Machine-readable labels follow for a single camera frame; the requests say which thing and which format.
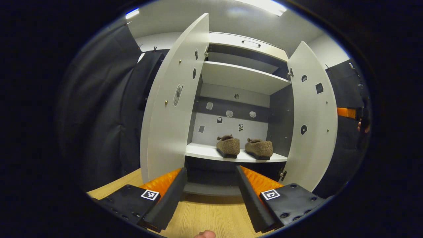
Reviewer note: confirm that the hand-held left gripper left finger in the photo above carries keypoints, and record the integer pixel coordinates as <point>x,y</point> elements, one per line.
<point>172,198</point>

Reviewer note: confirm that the black backdrop cloth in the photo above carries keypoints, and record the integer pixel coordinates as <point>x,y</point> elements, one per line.
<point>99,115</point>
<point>347,158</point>

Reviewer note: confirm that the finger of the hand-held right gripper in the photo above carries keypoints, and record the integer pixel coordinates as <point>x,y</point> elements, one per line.
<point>346,112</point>

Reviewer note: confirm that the white shoe cabinet door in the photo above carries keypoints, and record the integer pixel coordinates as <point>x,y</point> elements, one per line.
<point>314,148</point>
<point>165,138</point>

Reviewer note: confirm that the brown fuzzy shoe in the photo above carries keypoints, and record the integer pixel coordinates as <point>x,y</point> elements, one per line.
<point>261,148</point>
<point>228,146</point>

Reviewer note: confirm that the narrow ceiling light strip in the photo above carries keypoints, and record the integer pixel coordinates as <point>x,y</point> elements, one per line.
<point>132,13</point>

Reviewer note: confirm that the white shoe cabinet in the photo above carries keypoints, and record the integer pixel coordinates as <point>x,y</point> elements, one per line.
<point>241,77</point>

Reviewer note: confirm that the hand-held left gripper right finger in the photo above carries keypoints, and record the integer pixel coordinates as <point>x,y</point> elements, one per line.
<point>251,201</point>

